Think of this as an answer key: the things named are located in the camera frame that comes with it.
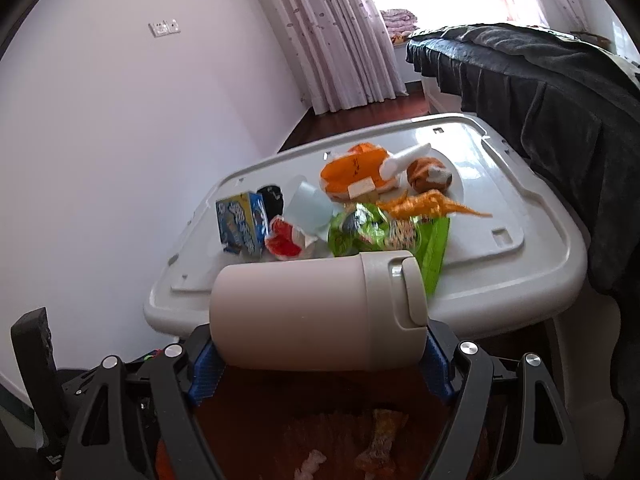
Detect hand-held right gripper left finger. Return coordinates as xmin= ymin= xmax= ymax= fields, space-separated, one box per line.
xmin=60 ymin=324 xmax=228 ymax=480

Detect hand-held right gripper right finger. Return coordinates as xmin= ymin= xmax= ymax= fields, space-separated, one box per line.
xmin=420 ymin=322 xmax=586 ymax=480

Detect brown wrapper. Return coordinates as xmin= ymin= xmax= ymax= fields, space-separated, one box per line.
xmin=354 ymin=408 xmax=408 ymax=472

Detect orange plastic bin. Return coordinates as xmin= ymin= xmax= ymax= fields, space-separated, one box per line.
xmin=155 ymin=365 xmax=501 ymax=480

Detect green snack packet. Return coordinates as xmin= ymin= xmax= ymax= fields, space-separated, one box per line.
xmin=327 ymin=202 xmax=451 ymax=296

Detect beige insulated bottle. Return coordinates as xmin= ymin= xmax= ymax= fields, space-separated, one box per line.
xmin=209 ymin=249 xmax=430 ymax=373

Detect blue carton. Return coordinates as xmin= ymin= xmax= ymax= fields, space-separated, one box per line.
xmin=215 ymin=191 xmax=271 ymax=260

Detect red and white wrapper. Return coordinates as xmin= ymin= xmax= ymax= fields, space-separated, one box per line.
xmin=264 ymin=215 xmax=321 ymax=261

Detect orange toy dinosaur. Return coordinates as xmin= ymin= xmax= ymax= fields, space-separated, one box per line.
xmin=376 ymin=189 xmax=493 ymax=221

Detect black small item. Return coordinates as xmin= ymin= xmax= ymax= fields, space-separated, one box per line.
xmin=256 ymin=185 xmax=286 ymax=221

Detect brown plush ball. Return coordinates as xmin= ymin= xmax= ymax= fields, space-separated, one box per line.
xmin=406 ymin=156 xmax=454 ymax=193

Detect light blue paper cup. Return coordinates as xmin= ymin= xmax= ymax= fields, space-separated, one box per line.
xmin=284 ymin=180 xmax=338 ymax=238

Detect white plastic tube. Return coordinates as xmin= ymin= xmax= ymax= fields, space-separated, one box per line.
xmin=380 ymin=142 xmax=432 ymax=181

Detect orange plush toy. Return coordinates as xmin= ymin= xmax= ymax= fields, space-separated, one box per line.
xmin=320 ymin=143 xmax=406 ymax=203

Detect white plastic storage box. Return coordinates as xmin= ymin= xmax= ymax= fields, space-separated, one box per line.
xmin=144 ymin=112 xmax=626 ymax=461

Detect dark grey bed blanket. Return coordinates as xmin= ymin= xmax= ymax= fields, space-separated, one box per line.
xmin=406 ymin=23 xmax=640 ymax=296

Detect folded pink quilts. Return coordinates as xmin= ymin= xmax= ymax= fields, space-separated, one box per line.
xmin=380 ymin=8 xmax=418 ymax=43

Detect pink patterned curtain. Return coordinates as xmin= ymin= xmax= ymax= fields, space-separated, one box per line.
xmin=237 ymin=0 xmax=408 ymax=116

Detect white bed frame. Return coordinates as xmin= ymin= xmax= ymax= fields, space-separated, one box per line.
xmin=422 ymin=74 xmax=463 ymax=113

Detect white wall socket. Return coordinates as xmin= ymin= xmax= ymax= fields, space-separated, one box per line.
xmin=148 ymin=19 xmax=181 ymax=38

